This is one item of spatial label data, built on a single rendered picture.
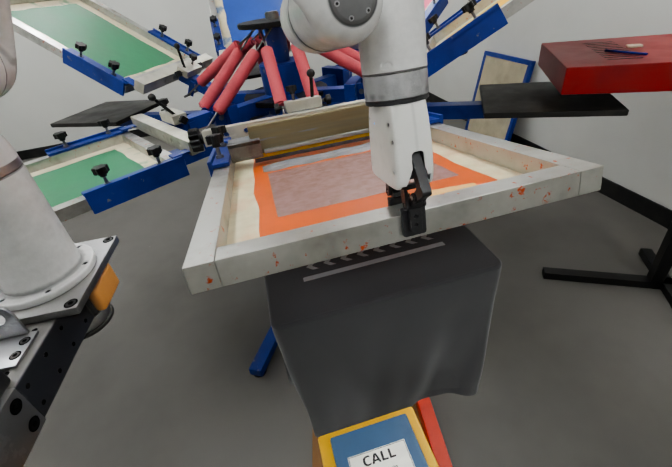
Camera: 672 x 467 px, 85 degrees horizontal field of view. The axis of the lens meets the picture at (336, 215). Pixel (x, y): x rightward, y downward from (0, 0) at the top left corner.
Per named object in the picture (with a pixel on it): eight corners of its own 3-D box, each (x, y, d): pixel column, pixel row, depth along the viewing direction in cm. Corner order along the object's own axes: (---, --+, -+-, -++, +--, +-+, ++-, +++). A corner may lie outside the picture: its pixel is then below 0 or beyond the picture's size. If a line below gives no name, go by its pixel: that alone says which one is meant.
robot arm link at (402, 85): (351, 76, 47) (354, 99, 48) (373, 77, 38) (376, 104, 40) (406, 66, 48) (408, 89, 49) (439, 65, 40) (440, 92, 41)
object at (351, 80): (396, 116, 152) (395, 86, 145) (203, 155, 140) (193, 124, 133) (343, 78, 219) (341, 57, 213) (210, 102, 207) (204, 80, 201)
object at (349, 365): (483, 394, 92) (507, 264, 69) (309, 452, 85) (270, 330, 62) (476, 383, 95) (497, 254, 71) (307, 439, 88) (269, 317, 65)
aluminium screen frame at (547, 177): (601, 190, 53) (604, 165, 52) (191, 295, 45) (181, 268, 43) (397, 123, 125) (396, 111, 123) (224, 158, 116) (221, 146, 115)
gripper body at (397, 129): (353, 92, 47) (364, 174, 52) (380, 96, 38) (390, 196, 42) (407, 82, 48) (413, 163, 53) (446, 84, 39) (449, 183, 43)
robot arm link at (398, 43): (288, -38, 32) (269, -13, 41) (310, 88, 36) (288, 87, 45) (436, -51, 36) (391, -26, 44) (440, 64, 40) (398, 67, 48)
